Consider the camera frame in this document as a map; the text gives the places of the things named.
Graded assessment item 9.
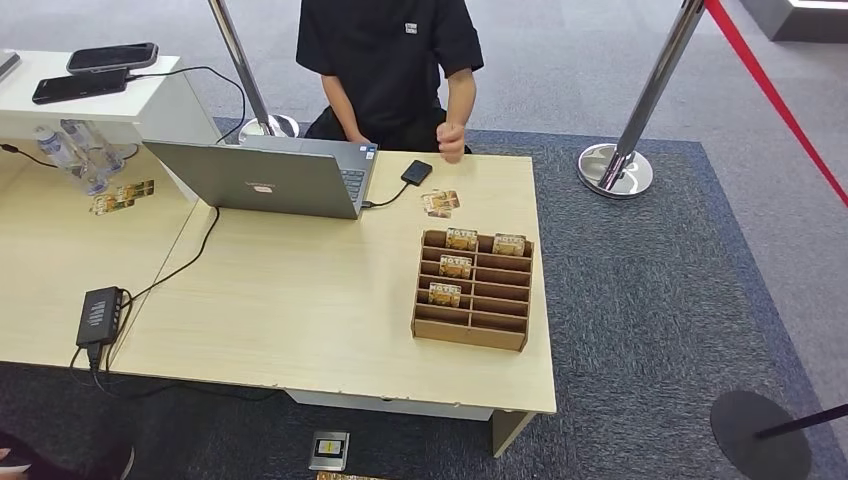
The person's left hand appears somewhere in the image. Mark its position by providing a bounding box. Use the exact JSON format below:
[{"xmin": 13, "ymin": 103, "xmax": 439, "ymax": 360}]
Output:
[{"xmin": 435, "ymin": 121, "xmax": 468, "ymax": 165}]

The wooden slotted card holder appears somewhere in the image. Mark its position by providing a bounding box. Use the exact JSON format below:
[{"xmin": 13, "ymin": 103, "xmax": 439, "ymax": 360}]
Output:
[{"xmin": 410, "ymin": 228, "xmax": 535, "ymax": 353}]

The small black card reader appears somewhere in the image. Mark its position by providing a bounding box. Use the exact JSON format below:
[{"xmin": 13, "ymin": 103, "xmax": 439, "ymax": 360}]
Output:
[{"xmin": 400, "ymin": 159, "xmax": 434, "ymax": 187}]

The person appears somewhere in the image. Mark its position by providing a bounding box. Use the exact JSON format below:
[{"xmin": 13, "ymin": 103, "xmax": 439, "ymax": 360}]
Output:
[{"xmin": 295, "ymin": 0, "xmax": 485, "ymax": 165}]

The grey laptop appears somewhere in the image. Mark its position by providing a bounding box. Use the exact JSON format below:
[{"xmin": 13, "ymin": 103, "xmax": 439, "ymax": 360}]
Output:
[{"xmin": 143, "ymin": 136, "xmax": 380, "ymax": 221}]

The dark blue floor rug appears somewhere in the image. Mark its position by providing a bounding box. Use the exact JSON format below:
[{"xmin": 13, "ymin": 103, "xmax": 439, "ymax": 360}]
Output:
[{"xmin": 0, "ymin": 117, "xmax": 848, "ymax": 480}]

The white desk underframe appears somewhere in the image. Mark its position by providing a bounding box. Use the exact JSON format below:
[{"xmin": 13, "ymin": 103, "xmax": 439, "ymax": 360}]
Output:
[{"xmin": 284, "ymin": 389, "xmax": 495, "ymax": 423}]

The white shelf cabinet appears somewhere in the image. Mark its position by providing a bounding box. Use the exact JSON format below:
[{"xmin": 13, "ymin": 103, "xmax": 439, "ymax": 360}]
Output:
[{"xmin": 0, "ymin": 50, "xmax": 223, "ymax": 201}]

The wooden desk leg panel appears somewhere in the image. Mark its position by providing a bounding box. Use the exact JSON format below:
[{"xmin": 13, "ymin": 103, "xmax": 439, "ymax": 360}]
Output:
[{"xmin": 491, "ymin": 410, "xmax": 538, "ymax": 460}]

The red barrier belt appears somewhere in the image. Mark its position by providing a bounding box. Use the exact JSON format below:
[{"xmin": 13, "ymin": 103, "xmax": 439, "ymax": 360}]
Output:
[{"xmin": 703, "ymin": 0, "xmax": 848, "ymax": 210}]

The small silver floor device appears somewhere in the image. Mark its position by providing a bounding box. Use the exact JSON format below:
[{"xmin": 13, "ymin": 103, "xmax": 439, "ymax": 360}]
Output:
[{"xmin": 307, "ymin": 431, "xmax": 350, "ymax": 472}]

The smartphone in grey case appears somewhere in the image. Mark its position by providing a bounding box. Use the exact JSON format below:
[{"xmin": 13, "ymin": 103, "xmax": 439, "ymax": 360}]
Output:
[{"xmin": 66, "ymin": 42, "xmax": 160, "ymax": 75}]

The clear plastic water bottle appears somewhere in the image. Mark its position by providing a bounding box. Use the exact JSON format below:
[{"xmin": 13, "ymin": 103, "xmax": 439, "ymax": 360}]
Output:
[
  {"xmin": 59, "ymin": 119, "xmax": 127, "ymax": 197},
  {"xmin": 33, "ymin": 125, "xmax": 87, "ymax": 182}
]

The grey platform block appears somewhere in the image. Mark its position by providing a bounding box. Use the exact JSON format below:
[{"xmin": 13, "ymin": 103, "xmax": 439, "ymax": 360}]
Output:
[{"xmin": 738, "ymin": 0, "xmax": 848, "ymax": 44}]

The black smartphone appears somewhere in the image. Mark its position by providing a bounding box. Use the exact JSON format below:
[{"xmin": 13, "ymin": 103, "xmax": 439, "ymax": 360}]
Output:
[{"xmin": 31, "ymin": 68, "xmax": 130, "ymax": 106}]

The black usb hub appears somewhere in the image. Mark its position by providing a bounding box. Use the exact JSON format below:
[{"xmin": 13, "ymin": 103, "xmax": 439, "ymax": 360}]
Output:
[{"xmin": 76, "ymin": 286, "xmax": 125, "ymax": 350}]

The black round base with pole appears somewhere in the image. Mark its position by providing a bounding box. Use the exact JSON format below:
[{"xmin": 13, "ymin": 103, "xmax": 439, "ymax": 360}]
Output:
[{"xmin": 710, "ymin": 390, "xmax": 848, "ymax": 480}]

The black card reader cable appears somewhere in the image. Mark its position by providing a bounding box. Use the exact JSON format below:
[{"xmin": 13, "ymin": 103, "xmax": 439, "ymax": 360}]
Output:
[{"xmin": 360, "ymin": 182, "xmax": 412, "ymax": 211}]

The chrome stanchion post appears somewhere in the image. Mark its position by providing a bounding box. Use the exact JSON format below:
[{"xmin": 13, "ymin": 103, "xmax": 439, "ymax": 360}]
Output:
[
  {"xmin": 576, "ymin": 0, "xmax": 706, "ymax": 201},
  {"xmin": 206, "ymin": 0, "xmax": 301, "ymax": 144}
]

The black phone charging cable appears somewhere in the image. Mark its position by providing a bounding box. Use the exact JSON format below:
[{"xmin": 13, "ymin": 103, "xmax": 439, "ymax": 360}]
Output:
[{"xmin": 125, "ymin": 66, "xmax": 248, "ymax": 146}]

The black laptop cable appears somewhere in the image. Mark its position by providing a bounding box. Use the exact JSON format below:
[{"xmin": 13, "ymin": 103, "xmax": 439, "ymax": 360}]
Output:
[{"xmin": 121, "ymin": 206, "xmax": 222, "ymax": 309}]

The black desk cable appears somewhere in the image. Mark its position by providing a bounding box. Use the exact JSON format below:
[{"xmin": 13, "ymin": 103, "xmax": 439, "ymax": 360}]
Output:
[{"xmin": 0, "ymin": 142, "xmax": 60, "ymax": 170}]

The black hub power cable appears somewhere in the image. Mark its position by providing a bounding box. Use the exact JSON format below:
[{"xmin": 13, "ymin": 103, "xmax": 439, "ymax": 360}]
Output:
[{"xmin": 68, "ymin": 344, "xmax": 280, "ymax": 403}]

